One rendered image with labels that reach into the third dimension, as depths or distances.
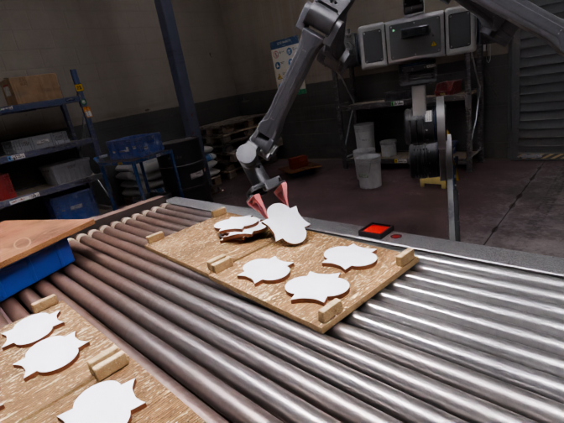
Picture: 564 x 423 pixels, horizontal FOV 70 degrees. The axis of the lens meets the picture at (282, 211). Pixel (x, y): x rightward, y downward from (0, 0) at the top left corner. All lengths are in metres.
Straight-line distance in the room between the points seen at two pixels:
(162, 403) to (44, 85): 4.97
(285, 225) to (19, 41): 5.36
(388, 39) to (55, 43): 5.24
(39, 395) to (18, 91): 4.71
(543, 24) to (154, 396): 1.09
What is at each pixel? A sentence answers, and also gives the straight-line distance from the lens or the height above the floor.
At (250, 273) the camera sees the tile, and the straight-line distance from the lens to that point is 1.02.
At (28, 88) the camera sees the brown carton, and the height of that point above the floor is 1.75.
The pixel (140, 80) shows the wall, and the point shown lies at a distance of 6.78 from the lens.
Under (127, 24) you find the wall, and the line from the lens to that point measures 6.89.
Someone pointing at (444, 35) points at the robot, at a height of 1.44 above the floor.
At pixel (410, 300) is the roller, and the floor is 0.92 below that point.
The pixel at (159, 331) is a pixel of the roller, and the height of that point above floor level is 0.91.
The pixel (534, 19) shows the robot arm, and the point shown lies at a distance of 1.13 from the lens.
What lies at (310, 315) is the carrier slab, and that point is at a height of 0.94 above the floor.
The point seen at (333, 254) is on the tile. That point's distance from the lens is 1.04.
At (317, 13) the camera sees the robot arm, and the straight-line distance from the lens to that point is 1.12.
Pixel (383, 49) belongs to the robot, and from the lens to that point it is 1.62.
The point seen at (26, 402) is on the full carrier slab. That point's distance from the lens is 0.89.
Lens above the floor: 1.39
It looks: 18 degrees down
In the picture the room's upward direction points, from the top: 10 degrees counter-clockwise
